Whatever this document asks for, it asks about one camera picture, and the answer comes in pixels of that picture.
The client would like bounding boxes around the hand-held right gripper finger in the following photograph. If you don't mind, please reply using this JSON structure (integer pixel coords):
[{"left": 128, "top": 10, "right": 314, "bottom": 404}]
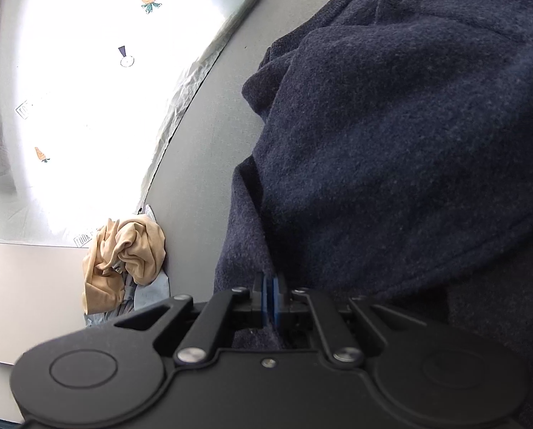
[
  {"left": 272, "top": 273, "right": 428, "bottom": 365},
  {"left": 114, "top": 275, "right": 272, "bottom": 365}
]

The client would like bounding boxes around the navy blue knit sweater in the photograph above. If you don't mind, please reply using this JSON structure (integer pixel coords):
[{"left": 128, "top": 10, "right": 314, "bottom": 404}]
[{"left": 213, "top": 0, "right": 533, "bottom": 429}]

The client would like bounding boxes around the light blue garment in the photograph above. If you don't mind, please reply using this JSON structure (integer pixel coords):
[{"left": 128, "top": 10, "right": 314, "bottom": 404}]
[{"left": 85, "top": 206, "right": 172, "bottom": 329}]

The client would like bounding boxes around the tan garment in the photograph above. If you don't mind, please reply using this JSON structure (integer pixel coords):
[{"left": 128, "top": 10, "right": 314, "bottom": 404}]
[{"left": 82, "top": 215, "right": 167, "bottom": 316}]

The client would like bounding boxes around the white board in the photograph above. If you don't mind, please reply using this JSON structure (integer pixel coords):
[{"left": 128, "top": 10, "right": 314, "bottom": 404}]
[{"left": 0, "top": 242, "right": 94, "bottom": 366}]

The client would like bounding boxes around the white printed sheet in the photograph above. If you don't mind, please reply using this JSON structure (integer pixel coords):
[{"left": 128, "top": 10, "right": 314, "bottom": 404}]
[{"left": 0, "top": 0, "right": 290, "bottom": 251}]

